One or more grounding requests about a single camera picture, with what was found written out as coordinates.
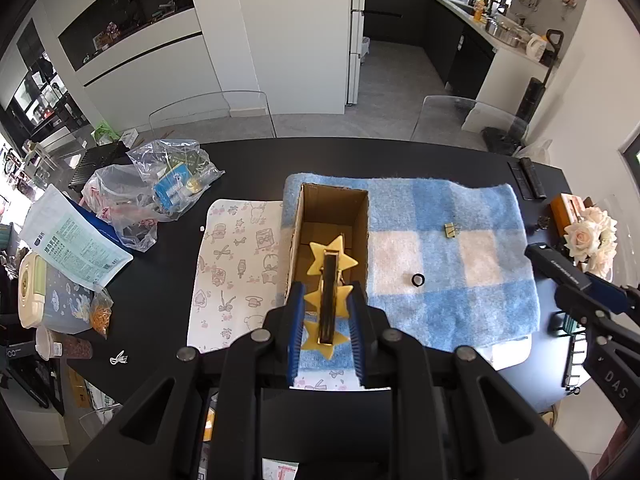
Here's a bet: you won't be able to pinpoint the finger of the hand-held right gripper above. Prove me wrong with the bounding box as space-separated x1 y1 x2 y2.
554 284 621 348
589 274 640 313

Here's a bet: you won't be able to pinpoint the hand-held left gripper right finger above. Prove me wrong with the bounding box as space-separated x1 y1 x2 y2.
349 282 590 480

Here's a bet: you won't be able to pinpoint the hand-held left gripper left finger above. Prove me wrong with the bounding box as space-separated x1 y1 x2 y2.
65 281 307 480

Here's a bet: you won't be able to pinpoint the yellow star hair clip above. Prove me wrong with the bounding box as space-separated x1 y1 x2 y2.
302 232 360 361

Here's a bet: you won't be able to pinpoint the cardboard box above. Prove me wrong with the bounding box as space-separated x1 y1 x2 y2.
282 182 371 311

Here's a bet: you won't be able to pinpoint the person's right hand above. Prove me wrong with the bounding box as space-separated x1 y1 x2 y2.
592 417 633 480

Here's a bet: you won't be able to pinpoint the green miniature chair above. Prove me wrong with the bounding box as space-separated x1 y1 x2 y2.
555 310 586 333

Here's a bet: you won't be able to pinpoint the black grid rack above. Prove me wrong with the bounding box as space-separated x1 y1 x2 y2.
562 332 588 396

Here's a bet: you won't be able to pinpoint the cream rose bouquet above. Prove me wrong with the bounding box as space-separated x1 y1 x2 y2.
564 206 618 281

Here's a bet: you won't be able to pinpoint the white cartoon print mat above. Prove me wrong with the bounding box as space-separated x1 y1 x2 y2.
186 198 531 391

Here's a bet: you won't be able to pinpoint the wooden tissue box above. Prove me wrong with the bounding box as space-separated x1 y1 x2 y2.
550 192 593 241

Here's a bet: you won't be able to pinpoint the blue white checked blanket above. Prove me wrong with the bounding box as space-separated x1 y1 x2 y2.
280 174 541 371

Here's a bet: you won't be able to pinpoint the black remote control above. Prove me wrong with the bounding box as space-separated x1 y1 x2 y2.
507 160 532 200
520 157 547 200

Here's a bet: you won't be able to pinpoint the white red printed carton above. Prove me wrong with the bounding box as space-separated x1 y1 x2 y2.
262 457 301 480

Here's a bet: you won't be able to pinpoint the window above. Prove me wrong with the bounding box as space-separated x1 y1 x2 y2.
617 132 640 171

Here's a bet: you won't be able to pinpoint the white plastic bag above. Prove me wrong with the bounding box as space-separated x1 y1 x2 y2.
515 139 553 163

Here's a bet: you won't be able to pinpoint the blue white packet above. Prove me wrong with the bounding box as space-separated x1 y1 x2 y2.
152 165 193 208

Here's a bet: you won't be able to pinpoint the small bag orange snacks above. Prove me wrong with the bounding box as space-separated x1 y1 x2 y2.
87 285 115 341

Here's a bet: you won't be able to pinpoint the clear plastic bag with packets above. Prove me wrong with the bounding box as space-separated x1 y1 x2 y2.
126 138 226 221

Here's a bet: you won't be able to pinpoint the black upright vacuum cleaner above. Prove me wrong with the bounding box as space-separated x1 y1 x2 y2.
482 29 563 157

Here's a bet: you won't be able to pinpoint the dark blue pouch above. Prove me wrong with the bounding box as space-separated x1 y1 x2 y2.
70 199 123 246

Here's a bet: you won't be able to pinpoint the lying cup brown contents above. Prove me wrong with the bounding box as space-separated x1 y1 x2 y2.
34 327 93 361

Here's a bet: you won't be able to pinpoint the clear plastic bag red print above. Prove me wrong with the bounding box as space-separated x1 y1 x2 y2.
81 164 158 253

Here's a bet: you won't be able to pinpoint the translucent container cream lid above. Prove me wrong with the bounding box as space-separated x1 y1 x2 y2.
17 252 101 335

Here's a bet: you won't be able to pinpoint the white green printed pouch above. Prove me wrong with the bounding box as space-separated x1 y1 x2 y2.
19 185 133 291

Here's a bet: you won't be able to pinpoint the clear acrylic chair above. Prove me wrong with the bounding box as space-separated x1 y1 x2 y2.
148 90 277 138
410 95 530 148

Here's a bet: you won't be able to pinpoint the black ribbed box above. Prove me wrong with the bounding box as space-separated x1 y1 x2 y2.
67 141 132 193

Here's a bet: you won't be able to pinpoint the green packet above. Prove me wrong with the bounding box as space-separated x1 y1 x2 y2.
92 121 123 143

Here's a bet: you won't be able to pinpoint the steel pots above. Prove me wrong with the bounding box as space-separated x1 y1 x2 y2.
484 17 531 46

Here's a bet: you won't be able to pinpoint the white refrigerator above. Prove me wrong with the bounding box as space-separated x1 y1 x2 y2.
345 0 368 107

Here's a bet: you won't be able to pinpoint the black kitchen counter cabinets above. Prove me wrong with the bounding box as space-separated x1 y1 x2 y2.
365 0 546 106

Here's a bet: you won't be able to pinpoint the dark display shelf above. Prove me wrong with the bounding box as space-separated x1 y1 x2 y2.
0 17 91 146

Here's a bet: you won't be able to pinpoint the white wall cabinet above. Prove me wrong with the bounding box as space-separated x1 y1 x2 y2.
35 0 261 131

